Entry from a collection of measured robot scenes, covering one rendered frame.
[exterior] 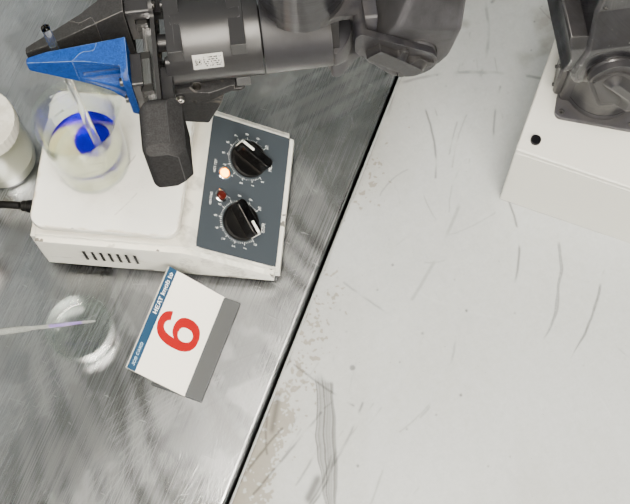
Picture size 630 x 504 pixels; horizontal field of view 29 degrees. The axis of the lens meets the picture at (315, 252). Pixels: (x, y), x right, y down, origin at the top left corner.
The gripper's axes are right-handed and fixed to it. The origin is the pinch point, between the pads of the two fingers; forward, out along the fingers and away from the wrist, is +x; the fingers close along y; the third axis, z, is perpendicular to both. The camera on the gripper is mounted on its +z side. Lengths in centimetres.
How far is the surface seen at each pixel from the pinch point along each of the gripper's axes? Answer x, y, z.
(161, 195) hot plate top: -2.9, -3.6, 17.4
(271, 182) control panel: -11.7, -1.5, 22.5
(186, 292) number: -3.6, -9.9, 23.6
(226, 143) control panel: -8.4, 1.5, 20.3
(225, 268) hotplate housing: -7.0, -8.6, 22.6
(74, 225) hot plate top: 4.1, -5.2, 17.4
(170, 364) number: -1.7, -15.6, 24.3
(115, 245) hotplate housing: 1.4, -6.5, 19.7
